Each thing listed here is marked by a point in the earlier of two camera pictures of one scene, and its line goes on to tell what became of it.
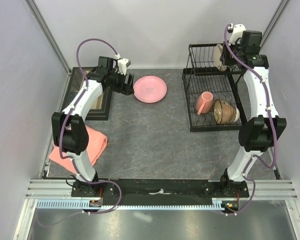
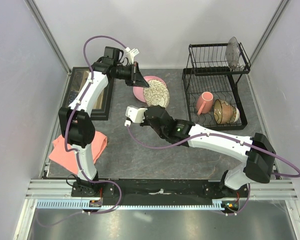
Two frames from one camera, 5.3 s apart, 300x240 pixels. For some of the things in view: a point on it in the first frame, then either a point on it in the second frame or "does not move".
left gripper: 127,89 -> 136,78
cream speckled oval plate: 217,51 -> 157,94
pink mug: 204,102 does not move
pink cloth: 97,144 does not move
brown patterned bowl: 224,113 does not move
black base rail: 161,190 does not move
